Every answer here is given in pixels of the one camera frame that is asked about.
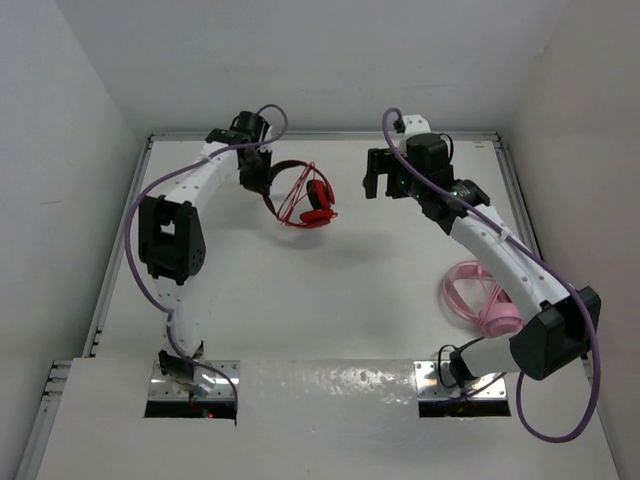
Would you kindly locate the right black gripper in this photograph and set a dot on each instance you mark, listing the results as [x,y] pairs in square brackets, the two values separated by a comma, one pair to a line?
[380,161]

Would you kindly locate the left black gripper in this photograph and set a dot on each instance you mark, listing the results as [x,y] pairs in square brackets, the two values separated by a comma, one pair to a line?
[255,170]

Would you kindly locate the red black headphones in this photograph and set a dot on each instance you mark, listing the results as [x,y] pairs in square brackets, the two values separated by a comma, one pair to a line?
[310,202]

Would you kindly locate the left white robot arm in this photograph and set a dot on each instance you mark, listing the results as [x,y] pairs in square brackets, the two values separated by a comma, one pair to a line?
[171,241]

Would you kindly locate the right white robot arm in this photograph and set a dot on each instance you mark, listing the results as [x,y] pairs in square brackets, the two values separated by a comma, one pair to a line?
[560,322]

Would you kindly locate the pink headphones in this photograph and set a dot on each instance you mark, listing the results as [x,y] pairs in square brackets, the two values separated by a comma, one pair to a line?
[472,294]

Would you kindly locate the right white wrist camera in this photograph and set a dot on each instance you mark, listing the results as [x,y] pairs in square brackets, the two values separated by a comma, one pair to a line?
[411,125]

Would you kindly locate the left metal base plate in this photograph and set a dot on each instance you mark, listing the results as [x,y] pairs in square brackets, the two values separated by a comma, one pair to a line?
[206,385]

